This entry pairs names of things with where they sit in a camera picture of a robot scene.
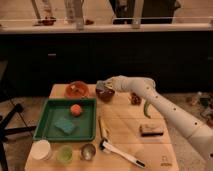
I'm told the blue-grey towel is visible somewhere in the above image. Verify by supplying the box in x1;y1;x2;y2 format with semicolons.
96;80;106;91

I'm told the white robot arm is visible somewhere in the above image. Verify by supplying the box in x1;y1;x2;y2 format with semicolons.
104;76;213;162

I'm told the dark purple bowl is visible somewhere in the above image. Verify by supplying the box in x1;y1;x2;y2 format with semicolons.
95;87;115;102

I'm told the orange bowl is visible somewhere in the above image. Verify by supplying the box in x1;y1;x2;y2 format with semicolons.
64;81;89;99

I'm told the green chili pepper toy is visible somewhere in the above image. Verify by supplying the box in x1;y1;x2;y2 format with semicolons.
143;101;151;119

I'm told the orange round fruit toy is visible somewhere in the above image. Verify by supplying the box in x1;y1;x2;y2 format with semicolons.
70;104;82;117

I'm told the green plastic tray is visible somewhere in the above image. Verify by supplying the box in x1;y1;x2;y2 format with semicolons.
33;98;96;142

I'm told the teal sponge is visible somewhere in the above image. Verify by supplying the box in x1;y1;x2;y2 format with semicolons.
54;117;76;135

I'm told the white black dish brush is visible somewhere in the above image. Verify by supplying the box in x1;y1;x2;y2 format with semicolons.
99;139;146;168

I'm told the small metal cup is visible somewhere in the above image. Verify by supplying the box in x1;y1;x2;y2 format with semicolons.
81;143;96;161

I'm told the green cup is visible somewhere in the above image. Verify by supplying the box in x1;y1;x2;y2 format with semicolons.
56;145;72;164

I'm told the white cup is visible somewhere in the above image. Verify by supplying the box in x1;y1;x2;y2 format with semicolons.
30;140;52;160

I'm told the black office chair base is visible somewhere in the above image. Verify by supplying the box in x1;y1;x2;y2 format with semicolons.
0;103;37;171

